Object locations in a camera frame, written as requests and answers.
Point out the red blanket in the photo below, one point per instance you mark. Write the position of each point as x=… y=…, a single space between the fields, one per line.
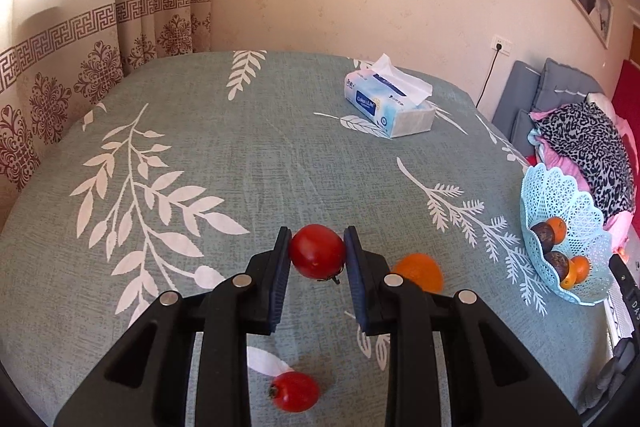
x=630 y=107

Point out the blue white tissue pack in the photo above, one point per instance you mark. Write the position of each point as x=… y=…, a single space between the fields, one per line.
x=380 y=102

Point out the small red tomato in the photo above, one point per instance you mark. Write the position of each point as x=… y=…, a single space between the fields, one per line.
x=295 y=392

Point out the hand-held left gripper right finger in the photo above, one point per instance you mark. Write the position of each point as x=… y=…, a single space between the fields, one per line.
x=357 y=287

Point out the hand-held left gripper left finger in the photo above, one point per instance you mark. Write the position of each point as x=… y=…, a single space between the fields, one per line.
x=281 y=287

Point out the teal leaf print tablecloth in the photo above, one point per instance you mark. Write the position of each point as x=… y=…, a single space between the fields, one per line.
x=200 y=147

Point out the beige patterned curtain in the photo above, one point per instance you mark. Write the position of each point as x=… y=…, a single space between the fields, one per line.
x=75 y=57

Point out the leopard print cloth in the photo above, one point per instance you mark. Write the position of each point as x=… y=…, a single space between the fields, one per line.
x=590 y=147

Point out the light blue lattice basket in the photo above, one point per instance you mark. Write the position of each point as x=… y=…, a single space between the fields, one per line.
x=575 y=207

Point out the dark brown avocado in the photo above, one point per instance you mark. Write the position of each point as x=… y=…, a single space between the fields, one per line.
x=556 y=264
x=542 y=234

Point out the large orange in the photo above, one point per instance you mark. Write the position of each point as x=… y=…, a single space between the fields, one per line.
x=424 y=271

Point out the large red tomato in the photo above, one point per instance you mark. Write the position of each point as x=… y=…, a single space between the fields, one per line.
x=317 y=252

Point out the white wall outlet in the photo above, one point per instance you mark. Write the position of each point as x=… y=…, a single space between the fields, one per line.
x=501 y=45

